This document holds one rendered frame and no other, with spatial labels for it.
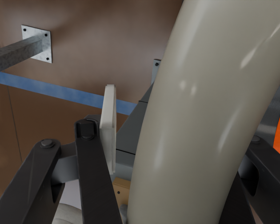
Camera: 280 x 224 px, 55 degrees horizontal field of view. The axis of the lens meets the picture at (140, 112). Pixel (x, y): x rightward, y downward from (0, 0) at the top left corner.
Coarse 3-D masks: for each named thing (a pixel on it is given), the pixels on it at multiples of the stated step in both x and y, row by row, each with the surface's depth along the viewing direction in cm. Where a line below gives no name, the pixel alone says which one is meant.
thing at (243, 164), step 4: (244, 156) 13; (244, 160) 13; (248, 160) 13; (240, 164) 13; (244, 164) 13; (248, 164) 13; (252, 164) 13; (240, 168) 13; (244, 168) 13; (248, 168) 13; (252, 168) 13; (256, 168) 13; (240, 172) 13; (244, 172) 13; (248, 172) 13; (252, 172) 13; (256, 172) 13; (240, 176) 14; (244, 176) 14; (248, 176) 13; (252, 176) 13; (256, 176) 14
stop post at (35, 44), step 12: (24, 36) 166; (36, 36) 164; (48, 36) 161; (0, 48) 144; (12, 48) 146; (24, 48) 151; (36, 48) 161; (48, 48) 165; (0, 60) 136; (12, 60) 144; (48, 60) 169
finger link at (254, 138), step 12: (252, 144) 13; (264, 144) 13; (252, 156) 12; (264, 156) 12; (276, 156) 12; (264, 168) 11; (276, 168) 11; (252, 180) 14; (264, 180) 11; (276, 180) 11; (252, 192) 13; (264, 192) 11; (276, 192) 11; (252, 204) 12; (264, 204) 11; (276, 204) 11; (264, 216) 11; (276, 216) 11
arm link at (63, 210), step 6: (60, 204) 75; (66, 204) 76; (60, 210) 72; (66, 210) 73; (72, 210) 74; (78, 210) 75; (54, 216) 70; (60, 216) 70; (66, 216) 71; (72, 216) 71; (78, 216) 72; (54, 222) 68; (60, 222) 69; (66, 222) 69; (72, 222) 70; (78, 222) 71
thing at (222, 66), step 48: (192, 0) 6; (240, 0) 5; (192, 48) 6; (240, 48) 5; (192, 96) 6; (240, 96) 6; (144, 144) 7; (192, 144) 6; (240, 144) 7; (144, 192) 7; (192, 192) 7
